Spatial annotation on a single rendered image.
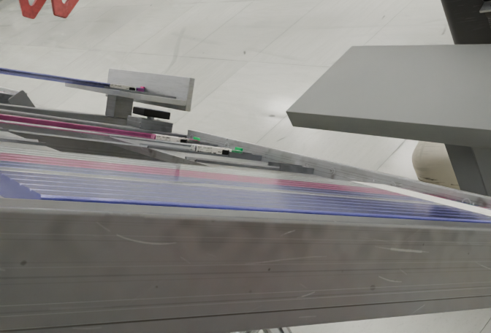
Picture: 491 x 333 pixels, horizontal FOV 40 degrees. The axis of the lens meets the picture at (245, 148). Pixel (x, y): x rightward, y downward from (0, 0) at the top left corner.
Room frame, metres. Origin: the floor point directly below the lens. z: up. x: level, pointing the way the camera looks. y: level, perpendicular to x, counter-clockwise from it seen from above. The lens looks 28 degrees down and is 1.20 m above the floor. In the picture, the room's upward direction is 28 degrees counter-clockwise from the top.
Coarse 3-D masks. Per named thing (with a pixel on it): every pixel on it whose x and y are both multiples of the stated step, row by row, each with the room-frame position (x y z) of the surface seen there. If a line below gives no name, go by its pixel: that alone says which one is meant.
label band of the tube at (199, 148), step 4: (200, 148) 0.82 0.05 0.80; (204, 148) 0.82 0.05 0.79; (208, 148) 0.82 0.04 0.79; (212, 148) 0.82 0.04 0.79; (216, 148) 0.83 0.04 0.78; (220, 148) 0.83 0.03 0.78; (224, 148) 0.83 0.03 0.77; (228, 148) 0.84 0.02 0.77; (204, 152) 0.82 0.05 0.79; (208, 152) 0.82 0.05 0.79; (212, 152) 0.82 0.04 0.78; (216, 152) 0.82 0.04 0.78; (220, 152) 0.83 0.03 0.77; (224, 152) 0.83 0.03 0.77; (228, 152) 0.83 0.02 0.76
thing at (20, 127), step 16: (0, 128) 0.72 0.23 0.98; (16, 128) 0.73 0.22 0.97; (32, 128) 0.74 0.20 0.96; (48, 128) 0.74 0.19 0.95; (64, 128) 0.76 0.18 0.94; (128, 144) 0.78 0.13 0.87; (144, 144) 0.78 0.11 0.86; (160, 144) 0.79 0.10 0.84; (176, 144) 0.80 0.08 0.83; (192, 144) 0.82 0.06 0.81
